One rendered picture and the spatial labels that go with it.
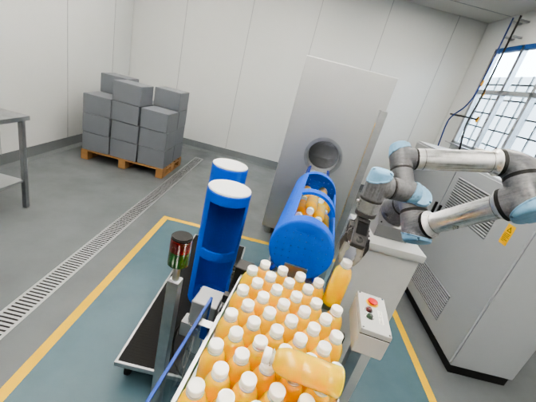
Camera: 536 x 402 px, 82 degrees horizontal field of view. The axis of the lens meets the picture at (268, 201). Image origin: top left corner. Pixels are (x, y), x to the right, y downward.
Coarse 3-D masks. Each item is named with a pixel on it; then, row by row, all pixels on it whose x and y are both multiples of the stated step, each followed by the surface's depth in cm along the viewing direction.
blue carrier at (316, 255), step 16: (304, 176) 203; (320, 176) 209; (304, 192) 167; (320, 192) 169; (288, 208) 151; (288, 224) 131; (304, 224) 129; (320, 224) 131; (272, 240) 135; (288, 240) 133; (304, 240) 132; (320, 240) 130; (272, 256) 138; (288, 256) 136; (304, 256) 134; (320, 256) 133; (320, 272) 135
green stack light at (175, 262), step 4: (168, 252) 92; (168, 256) 92; (172, 256) 90; (176, 256) 90; (180, 256) 90; (184, 256) 91; (188, 256) 92; (168, 260) 92; (172, 260) 91; (176, 260) 91; (180, 260) 91; (184, 260) 92; (188, 260) 93; (168, 264) 92; (172, 264) 91; (176, 264) 91; (180, 264) 92; (184, 264) 92; (188, 264) 95; (172, 268) 92; (176, 268) 92; (180, 268) 92
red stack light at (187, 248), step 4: (172, 240) 89; (192, 240) 92; (172, 244) 89; (176, 244) 89; (180, 244) 89; (184, 244) 89; (188, 244) 90; (172, 248) 90; (176, 248) 89; (180, 248) 89; (184, 248) 90; (188, 248) 91; (172, 252) 90; (176, 252) 90; (180, 252) 90; (184, 252) 90; (188, 252) 92
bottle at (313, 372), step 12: (288, 348) 76; (276, 360) 73; (288, 360) 72; (300, 360) 73; (312, 360) 73; (324, 360) 75; (276, 372) 74; (288, 372) 72; (300, 372) 71; (312, 372) 71; (324, 372) 71; (336, 372) 72; (300, 384) 73; (312, 384) 71; (324, 384) 71; (336, 384) 70; (336, 396) 71
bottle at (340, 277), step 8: (336, 272) 112; (344, 272) 110; (336, 280) 112; (344, 280) 111; (328, 288) 115; (336, 288) 112; (344, 288) 112; (328, 296) 115; (336, 296) 113; (328, 304) 115
